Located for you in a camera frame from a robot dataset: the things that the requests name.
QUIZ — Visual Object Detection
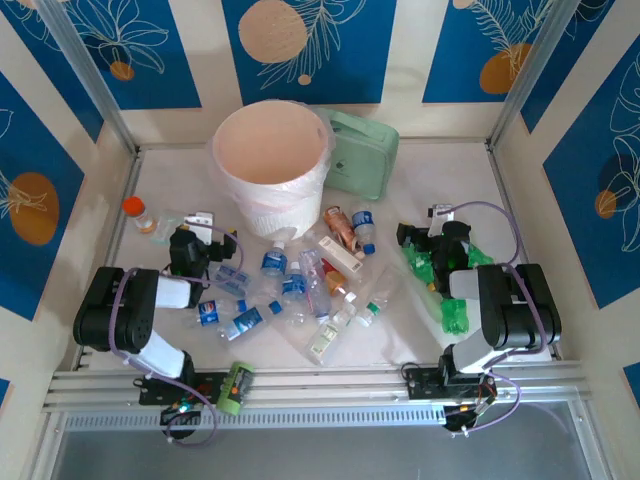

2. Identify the Pepsi bottle with blue cap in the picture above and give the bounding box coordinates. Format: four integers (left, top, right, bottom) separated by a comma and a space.
182, 298, 250, 329

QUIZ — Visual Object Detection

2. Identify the cream rectangular carton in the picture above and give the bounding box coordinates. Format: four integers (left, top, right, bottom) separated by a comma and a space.
318, 235, 365, 276

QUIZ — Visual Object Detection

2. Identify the clear bottle with red stripe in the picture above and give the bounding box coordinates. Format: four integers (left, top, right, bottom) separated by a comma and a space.
298, 248, 335, 322

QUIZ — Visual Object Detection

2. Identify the white ribbed plastic bin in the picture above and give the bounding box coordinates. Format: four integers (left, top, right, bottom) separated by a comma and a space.
212, 99, 335, 241

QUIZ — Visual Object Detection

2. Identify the blue label bottle blue cap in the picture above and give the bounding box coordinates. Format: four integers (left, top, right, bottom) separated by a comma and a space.
206, 263, 252, 296
349, 201, 378, 256
215, 300, 283, 342

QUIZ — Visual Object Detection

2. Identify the Pocari Sweat bottle white cap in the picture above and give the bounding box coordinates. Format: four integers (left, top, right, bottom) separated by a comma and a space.
259, 240, 290, 280

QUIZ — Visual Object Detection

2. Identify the small bottle with orange cap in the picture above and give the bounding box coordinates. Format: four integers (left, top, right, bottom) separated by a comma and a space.
122, 196, 159, 235

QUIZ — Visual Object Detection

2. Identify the brown bottle with cream cap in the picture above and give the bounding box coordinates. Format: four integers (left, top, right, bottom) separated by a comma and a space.
322, 205, 365, 253

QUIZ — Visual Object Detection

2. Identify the short clear bottle green label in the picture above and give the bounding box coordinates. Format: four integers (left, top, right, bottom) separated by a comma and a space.
353, 264, 401, 330

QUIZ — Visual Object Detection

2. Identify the mint green zip pouch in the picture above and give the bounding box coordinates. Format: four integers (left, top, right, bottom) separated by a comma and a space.
314, 107, 401, 203

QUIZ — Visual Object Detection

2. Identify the red label clear bottle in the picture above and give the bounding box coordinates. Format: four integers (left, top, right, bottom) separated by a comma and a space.
319, 257, 347, 297

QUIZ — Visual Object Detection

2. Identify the tall clear bottle green label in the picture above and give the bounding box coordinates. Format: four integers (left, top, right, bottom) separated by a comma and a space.
305, 291, 360, 367

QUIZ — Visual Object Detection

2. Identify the green cylindrical canister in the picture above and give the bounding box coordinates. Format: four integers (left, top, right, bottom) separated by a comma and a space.
217, 360, 256, 415

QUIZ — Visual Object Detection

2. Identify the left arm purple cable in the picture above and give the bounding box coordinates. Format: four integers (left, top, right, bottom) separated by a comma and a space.
107, 224, 246, 447

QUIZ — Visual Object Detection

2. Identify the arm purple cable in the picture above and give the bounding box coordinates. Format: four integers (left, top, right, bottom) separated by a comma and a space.
107, 224, 246, 447
434, 199, 549, 437

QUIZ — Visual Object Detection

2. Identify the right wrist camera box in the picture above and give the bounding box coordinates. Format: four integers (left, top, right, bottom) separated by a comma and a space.
427, 203, 457, 236

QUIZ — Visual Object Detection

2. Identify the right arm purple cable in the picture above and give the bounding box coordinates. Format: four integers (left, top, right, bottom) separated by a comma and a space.
434, 199, 549, 437

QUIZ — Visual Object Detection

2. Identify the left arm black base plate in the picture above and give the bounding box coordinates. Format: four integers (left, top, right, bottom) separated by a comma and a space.
138, 369, 227, 407

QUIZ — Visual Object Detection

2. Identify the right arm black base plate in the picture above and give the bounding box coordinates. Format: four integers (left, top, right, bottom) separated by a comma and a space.
402, 363, 499, 401

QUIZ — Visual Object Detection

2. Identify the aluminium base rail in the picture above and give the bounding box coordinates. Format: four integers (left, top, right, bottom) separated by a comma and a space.
42, 358, 586, 414

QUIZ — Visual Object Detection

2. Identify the grey slotted cable duct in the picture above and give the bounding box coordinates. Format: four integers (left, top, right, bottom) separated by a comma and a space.
62, 405, 447, 432

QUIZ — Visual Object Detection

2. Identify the aluminium frame post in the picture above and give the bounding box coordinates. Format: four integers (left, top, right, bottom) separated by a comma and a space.
37, 0, 140, 155
485, 0, 576, 151

